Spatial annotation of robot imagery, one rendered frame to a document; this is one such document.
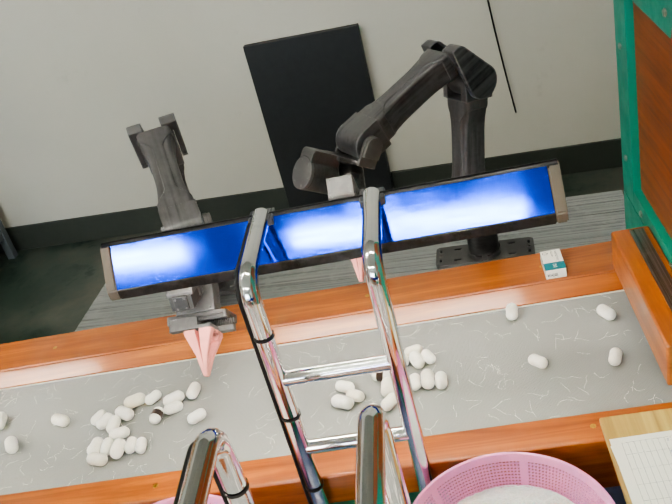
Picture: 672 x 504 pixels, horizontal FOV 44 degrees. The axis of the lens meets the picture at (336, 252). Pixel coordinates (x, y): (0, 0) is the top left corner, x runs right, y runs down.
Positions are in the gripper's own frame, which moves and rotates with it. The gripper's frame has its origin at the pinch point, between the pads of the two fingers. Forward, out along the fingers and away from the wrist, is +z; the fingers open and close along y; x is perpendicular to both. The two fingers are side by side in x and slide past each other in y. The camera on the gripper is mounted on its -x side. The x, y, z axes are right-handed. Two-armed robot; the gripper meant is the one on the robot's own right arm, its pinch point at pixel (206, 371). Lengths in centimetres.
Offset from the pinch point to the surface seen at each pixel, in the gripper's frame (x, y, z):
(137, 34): 139, -64, -160
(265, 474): -10.3, 11.0, 17.9
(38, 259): 200, -141, -98
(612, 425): -12, 59, 18
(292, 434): -21.8, 18.2, 13.9
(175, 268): -26.7, 5.6, -9.6
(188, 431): 1.2, -4.2, 9.0
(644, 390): -3, 66, 13
